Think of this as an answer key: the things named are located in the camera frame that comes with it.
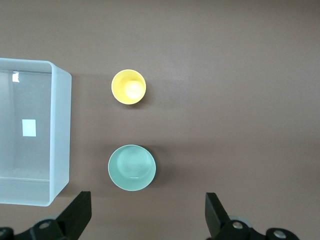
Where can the yellow plastic cup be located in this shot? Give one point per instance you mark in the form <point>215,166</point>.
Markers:
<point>125,86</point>

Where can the mint green bowl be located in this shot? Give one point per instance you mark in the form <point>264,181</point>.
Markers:
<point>131,166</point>

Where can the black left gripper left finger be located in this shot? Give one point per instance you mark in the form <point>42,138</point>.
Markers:
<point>72,220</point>

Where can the translucent white plastic bin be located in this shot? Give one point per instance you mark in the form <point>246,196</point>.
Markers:
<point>60,125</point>

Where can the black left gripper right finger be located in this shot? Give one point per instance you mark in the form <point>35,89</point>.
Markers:
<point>217,220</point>

